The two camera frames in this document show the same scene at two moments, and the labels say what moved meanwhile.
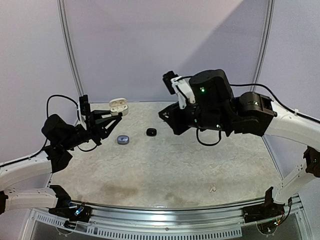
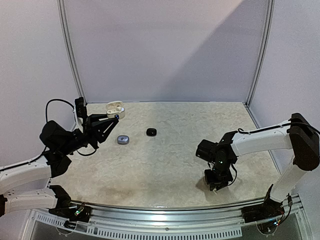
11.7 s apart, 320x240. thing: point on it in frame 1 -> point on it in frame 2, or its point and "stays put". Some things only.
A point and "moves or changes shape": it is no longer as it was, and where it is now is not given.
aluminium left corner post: x=62 y=12 stays put
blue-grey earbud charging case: x=123 y=139 stays put
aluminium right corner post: x=269 y=21 stays put
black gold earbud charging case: x=151 y=132 stays put
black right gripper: x=183 y=118 -> x=215 y=182
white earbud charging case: x=119 y=105 moves or changes shape
